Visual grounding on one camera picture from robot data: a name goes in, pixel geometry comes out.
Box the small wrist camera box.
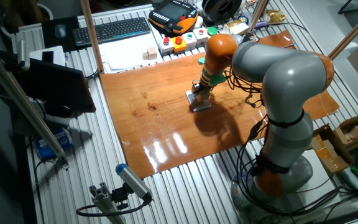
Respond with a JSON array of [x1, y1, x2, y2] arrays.
[[191, 80, 203, 94]]

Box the cardboard box with tape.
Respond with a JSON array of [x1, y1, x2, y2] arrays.
[[310, 123, 355, 175]]

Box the yellowish small carton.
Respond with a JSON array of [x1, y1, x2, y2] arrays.
[[225, 19, 250, 36]]

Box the aluminium profile camera post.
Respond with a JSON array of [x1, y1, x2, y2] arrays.
[[88, 182, 126, 224]]

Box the yellow emergency stop box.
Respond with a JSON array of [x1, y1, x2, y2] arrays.
[[170, 36, 188, 54]]

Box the long aluminium bar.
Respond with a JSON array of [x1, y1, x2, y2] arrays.
[[0, 43, 70, 169]]

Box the green printed camera mount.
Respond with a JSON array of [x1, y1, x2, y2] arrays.
[[209, 73, 227, 86]]

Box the blue and white package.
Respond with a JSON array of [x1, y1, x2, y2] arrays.
[[35, 127, 75, 161]]

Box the white box with red button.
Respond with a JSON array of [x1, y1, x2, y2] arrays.
[[193, 27, 209, 46], [158, 36, 175, 57]]

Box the black mouse pad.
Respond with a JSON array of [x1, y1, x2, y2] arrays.
[[41, 16, 81, 53]]

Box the black computer keyboard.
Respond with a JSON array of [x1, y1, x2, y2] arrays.
[[71, 16, 152, 48]]

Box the open cardboard box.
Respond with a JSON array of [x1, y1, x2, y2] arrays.
[[334, 113, 358, 147]]

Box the silver depth camera blue cap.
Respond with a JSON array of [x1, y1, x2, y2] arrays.
[[115, 163, 154, 202]]

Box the wooden frame pole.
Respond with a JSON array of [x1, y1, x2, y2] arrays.
[[248, 0, 270, 32], [328, 2, 358, 60], [80, 0, 106, 74]]

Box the black filament spool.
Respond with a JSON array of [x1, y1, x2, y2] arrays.
[[201, 0, 243, 23]]

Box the white box with green button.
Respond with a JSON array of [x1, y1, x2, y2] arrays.
[[181, 32, 198, 50]]

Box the grey computer mouse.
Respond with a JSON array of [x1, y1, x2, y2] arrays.
[[54, 24, 67, 39]]

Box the white paper sheet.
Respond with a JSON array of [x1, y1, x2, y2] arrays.
[[99, 32, 165, 73]]

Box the silver camera on bar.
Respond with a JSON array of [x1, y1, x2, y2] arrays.
[[17, 39, 31, 72]]

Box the glossy wood-pattern mat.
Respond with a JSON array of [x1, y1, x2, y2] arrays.
[[99, 29, 341, 180]]

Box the orange and black teach pendant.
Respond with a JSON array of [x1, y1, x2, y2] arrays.
[[148, 0, 200, 35]]

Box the gold foil packet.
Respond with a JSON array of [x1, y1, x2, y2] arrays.
[[265, 9, 287, 24]]

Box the small silver digital scale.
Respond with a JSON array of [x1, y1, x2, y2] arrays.
[[185, 90, 213, 113]]

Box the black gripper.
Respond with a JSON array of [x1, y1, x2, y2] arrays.
[[195, 82, 214, 104]]

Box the black camera cable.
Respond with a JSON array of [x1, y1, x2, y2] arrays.
[[75, 198, 150, 218]]

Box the white plastic box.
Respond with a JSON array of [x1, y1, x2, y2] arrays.
[[29, 45, 67, 67]]

